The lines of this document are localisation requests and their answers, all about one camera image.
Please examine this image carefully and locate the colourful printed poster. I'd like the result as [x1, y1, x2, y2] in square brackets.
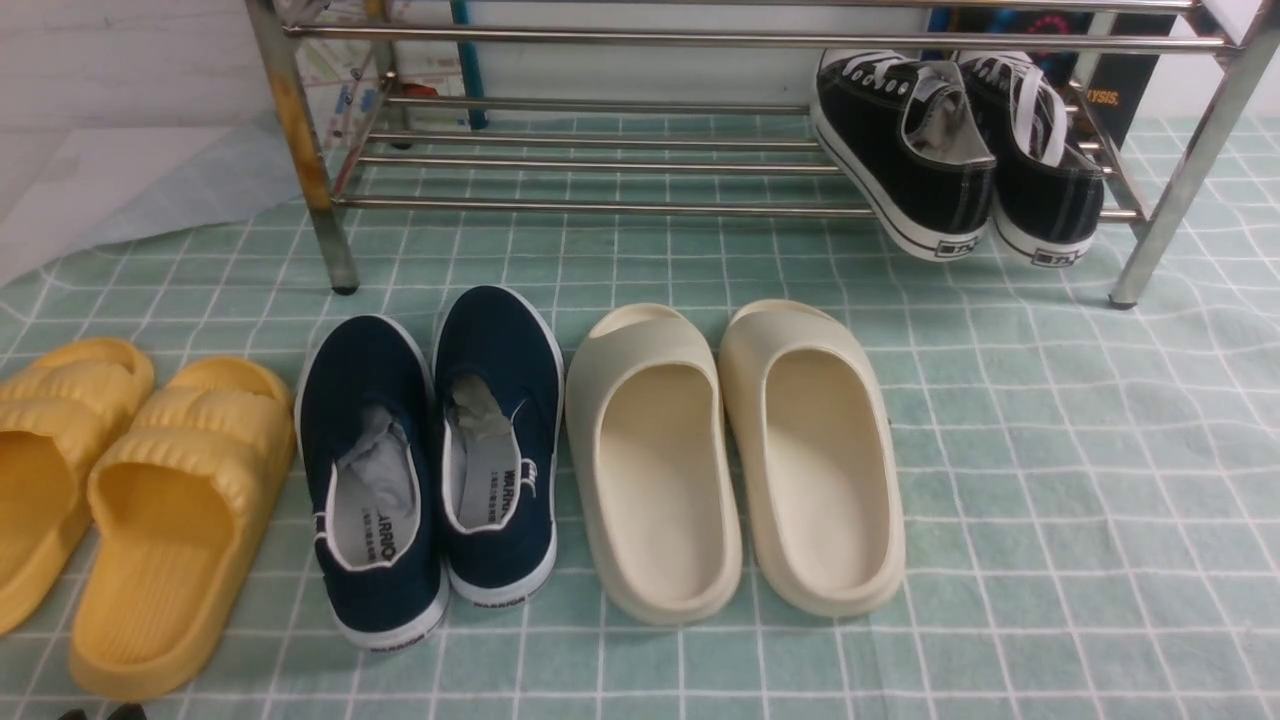
[280, 1, 468, 151]

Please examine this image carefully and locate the right cream foam slide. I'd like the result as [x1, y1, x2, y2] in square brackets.
[718, 299, 906, 618]

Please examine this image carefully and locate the light blue paper sheet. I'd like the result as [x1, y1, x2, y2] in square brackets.
[1, 117, 300, 283]

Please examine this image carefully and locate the left cream foam slide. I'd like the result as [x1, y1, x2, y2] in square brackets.
[564, 304, 742, 626]

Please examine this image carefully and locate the yellow rubber slipper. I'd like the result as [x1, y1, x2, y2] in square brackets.
[68, 356, 294, 702]
[1, 337, 155, 634]

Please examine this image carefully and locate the right navy canvas shoe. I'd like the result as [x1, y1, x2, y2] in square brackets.
[431, 286, 564, 609]

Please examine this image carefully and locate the green checkered cloth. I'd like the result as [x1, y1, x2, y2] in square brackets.
[1, 118, 1279, 719]

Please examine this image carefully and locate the teal vertical pole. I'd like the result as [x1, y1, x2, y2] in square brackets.
[451, 1, 489, 131]

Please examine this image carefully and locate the metal shoe rack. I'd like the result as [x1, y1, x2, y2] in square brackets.
[246, 1, 1277, 310]

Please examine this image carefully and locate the navy canvas shoe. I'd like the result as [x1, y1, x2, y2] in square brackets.
[294, 314, 451, 652]
[431, 286, 564, 609]

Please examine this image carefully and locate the left navy canvas shoe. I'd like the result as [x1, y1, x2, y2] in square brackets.
[294, 314, 451, 652]

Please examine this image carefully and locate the right yellow rubber slipper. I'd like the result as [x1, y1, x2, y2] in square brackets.
[68, 356, 294, 702]

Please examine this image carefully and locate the black canvas sneaker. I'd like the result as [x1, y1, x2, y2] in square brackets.
[956, 51, 1105, 269]
[810, 49, 997, 263]

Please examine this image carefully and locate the left yellow rubber slipper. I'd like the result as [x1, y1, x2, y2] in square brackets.
[1, 337, 155, 634]

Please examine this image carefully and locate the cream foam slide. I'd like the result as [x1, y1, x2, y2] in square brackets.
[718, 299, 906, 618]
[564, 304, 742, 626]

